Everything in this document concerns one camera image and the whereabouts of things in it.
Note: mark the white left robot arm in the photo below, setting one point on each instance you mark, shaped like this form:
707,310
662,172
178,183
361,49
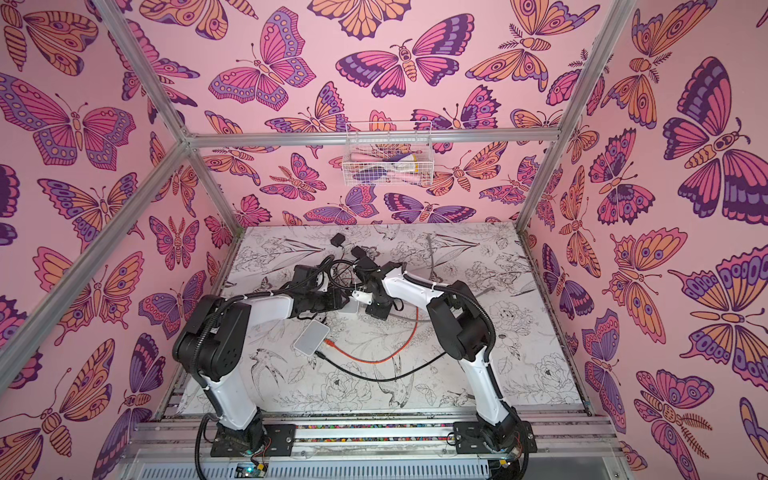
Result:
210,347

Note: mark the black power adapter right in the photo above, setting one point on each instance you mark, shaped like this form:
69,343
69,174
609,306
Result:
358,253

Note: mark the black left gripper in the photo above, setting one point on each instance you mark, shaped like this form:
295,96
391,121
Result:
335,299

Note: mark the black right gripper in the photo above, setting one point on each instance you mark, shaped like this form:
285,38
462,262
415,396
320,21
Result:
369,276

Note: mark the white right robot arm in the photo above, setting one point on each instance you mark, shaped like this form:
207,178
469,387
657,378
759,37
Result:
466,333

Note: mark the black power adapter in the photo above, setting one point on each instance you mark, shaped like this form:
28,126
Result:
358,253
338,240

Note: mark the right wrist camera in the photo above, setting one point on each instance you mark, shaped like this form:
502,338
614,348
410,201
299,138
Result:
362,297

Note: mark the black power adapter left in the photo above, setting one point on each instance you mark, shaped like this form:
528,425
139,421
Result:
338,240

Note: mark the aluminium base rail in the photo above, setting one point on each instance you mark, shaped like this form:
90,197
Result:
438,444

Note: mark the white wire basket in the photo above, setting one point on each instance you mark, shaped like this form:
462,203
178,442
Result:
389,152

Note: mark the white network switch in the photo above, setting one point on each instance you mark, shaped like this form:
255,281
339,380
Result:
311,338
351,308

